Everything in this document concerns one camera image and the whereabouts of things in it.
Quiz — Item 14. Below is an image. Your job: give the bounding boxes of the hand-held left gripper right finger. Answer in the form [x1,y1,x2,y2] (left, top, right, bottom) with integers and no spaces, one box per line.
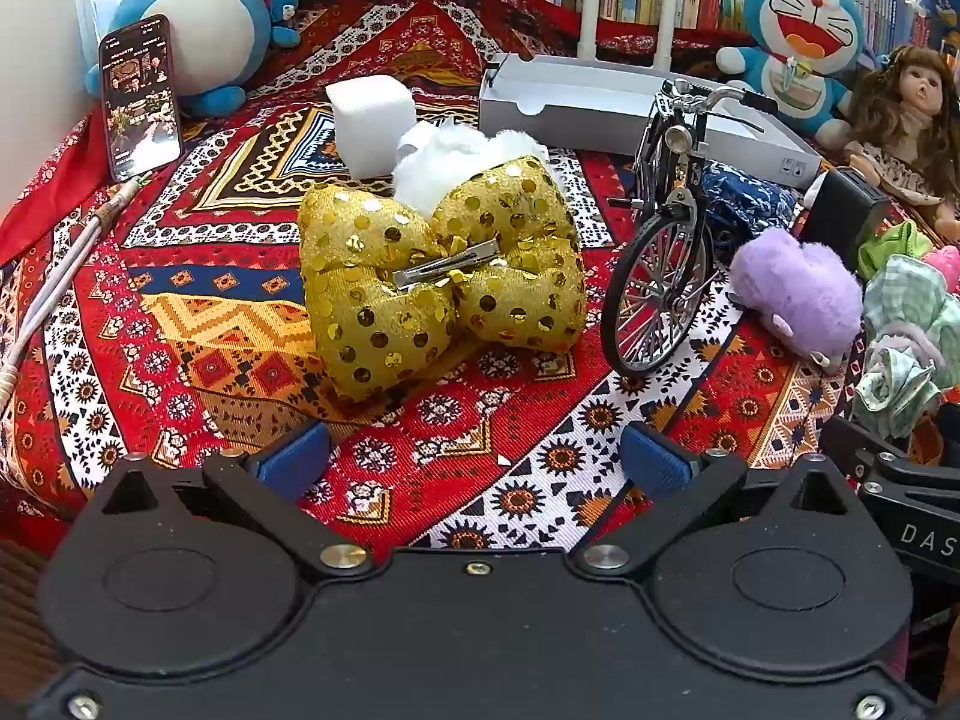
[571,420,871,580]

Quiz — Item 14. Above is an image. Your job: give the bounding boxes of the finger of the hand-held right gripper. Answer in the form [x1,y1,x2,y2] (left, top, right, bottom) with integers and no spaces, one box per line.
[819,416,960,500]

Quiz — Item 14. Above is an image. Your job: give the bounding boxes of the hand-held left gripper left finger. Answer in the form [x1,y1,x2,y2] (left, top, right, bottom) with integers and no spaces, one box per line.
[101,420,374,580]

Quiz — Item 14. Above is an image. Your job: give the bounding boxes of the green plaid scrunchie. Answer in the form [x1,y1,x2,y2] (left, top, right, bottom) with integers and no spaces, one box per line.
[851,255,960,440]

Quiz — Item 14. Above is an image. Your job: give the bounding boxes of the pale purple fluffy plush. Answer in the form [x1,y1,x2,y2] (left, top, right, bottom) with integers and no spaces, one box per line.
[729,226,865,376]

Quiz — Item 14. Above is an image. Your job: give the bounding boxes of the gold sequin bow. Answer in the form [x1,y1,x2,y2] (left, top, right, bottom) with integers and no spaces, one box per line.
[296,155,588,402]

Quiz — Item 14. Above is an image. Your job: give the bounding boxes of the green cloth scrunchie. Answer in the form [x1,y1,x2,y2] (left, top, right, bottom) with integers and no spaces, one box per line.
[856,220,933,282]

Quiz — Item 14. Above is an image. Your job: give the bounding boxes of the blue patterned cloth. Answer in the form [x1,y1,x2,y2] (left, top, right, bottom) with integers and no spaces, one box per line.
[701,161,797,256]

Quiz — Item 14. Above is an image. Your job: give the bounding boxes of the white fluffy hair accessory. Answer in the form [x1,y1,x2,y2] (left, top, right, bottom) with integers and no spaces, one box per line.
[391,118,560,215]

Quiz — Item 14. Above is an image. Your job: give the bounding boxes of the white foam block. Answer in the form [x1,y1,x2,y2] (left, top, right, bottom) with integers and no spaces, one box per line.
[325,75,418,179]

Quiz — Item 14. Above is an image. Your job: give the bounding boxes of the white shallow cardboard box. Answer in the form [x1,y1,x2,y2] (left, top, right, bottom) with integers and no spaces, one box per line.
[478,54,824,190]

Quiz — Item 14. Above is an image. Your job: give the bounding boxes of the red patterned blanket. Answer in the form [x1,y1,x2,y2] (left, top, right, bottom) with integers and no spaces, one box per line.
[0,0,960,563]

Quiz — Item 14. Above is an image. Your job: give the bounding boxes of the small black box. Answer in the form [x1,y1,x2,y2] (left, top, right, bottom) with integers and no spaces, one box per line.
[802,167,892,271]

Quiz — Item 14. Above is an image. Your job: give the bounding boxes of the miniature metal bicycle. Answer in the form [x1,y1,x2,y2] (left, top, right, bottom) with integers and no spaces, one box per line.
[600,77,779,376]

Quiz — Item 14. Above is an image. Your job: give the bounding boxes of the brown-haired doll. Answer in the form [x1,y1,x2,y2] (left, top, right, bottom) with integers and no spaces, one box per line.
[844,45,960,245]

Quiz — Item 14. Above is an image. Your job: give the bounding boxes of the black smartphone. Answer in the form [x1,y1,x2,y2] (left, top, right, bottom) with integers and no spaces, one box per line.
[97,13,185,182]

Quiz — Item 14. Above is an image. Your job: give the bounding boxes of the blue cat plush toy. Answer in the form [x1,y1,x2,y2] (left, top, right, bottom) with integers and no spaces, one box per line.
[716,0,878,151]

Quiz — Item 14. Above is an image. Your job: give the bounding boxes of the white cord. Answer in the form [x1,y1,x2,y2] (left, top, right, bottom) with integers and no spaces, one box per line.
[0,176,147,421]

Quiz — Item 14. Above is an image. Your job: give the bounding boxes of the white pipe frame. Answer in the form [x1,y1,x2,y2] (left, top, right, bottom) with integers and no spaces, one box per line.
[577,0,683,72]

